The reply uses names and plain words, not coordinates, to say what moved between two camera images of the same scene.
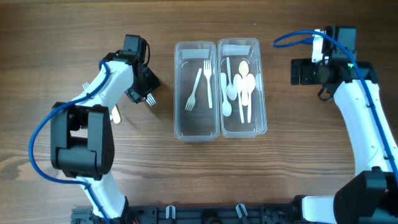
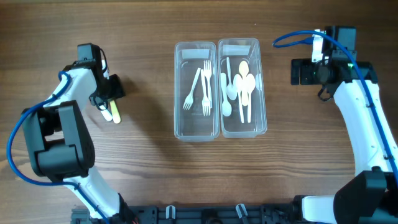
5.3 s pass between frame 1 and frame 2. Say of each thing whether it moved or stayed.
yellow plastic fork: stayed
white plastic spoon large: stayed
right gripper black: stayed
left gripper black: moved
